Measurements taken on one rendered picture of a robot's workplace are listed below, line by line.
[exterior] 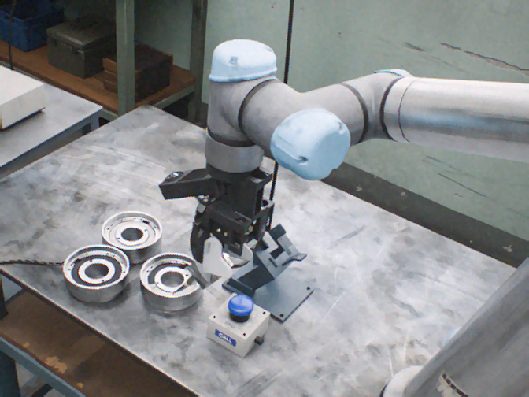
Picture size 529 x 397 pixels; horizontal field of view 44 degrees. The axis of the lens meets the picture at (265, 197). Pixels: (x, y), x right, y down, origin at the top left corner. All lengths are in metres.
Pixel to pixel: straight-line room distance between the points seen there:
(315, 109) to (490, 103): 0.17
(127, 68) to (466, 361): 2.16
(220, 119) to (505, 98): 0.32
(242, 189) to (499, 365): 0.40
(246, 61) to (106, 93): 2.14
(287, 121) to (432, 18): 1.78
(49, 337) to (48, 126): 0.62
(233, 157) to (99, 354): 0.67
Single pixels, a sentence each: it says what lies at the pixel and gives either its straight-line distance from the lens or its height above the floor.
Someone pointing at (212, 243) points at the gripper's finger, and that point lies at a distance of 0.90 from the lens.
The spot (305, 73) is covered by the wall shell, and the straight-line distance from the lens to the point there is 2.72.
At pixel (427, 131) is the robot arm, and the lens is 0.71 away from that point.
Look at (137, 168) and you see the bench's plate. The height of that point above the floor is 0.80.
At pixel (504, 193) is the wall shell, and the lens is 2.60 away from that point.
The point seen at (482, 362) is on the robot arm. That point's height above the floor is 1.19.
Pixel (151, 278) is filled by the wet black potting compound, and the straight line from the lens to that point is 1.10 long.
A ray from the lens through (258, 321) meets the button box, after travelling 1.02.
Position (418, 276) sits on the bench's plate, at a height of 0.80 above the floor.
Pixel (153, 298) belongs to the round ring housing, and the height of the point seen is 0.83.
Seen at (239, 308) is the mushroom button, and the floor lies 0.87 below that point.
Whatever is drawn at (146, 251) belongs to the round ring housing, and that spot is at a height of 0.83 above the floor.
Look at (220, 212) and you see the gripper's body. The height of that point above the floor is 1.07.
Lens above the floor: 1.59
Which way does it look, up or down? 36 degrees down
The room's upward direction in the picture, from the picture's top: 8 degrees clockwise
